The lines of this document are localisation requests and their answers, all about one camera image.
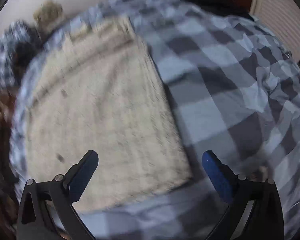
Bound cream plaid tweed jacket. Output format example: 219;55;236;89
25;17;192;213

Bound black clothing pile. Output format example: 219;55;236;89
183;0;255;22

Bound blue checkered bed sheet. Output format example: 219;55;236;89
10;0;300;239

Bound rumpled blue checkered quilt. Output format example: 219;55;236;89
0;20;41;90

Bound beige box fan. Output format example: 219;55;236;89
33;0;65;34

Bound white louvered wardrobe door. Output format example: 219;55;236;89
250;0;300;62

